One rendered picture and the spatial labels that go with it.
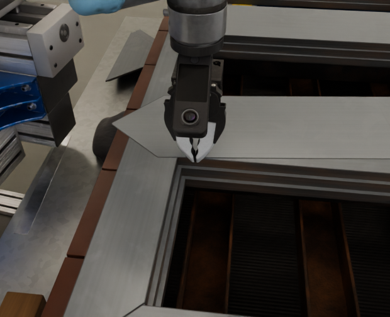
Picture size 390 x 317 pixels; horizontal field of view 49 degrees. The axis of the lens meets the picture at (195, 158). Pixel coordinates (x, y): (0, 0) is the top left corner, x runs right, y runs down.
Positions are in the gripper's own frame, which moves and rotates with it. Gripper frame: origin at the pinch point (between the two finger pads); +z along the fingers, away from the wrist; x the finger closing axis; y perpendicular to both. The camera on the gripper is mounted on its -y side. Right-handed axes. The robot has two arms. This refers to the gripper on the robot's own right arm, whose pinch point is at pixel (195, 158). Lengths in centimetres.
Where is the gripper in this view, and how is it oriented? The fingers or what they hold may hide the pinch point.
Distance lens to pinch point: 68.7
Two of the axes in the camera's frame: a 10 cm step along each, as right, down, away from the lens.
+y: 1.2, -6.6, 7.4
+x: -9.9, -0.8, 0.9
